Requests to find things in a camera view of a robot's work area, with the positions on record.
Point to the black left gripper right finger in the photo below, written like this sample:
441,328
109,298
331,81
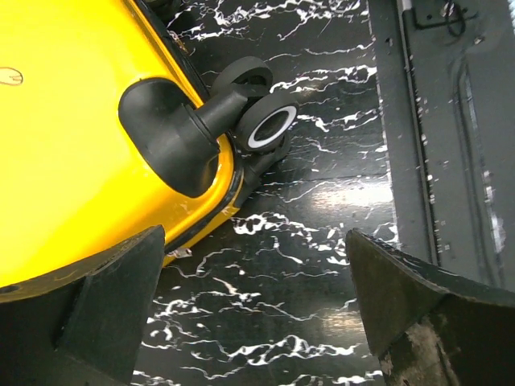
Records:
426,325

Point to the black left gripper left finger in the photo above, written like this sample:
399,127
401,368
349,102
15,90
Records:
82,324

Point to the yellow Pikachu suitcase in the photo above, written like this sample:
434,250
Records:
107,129

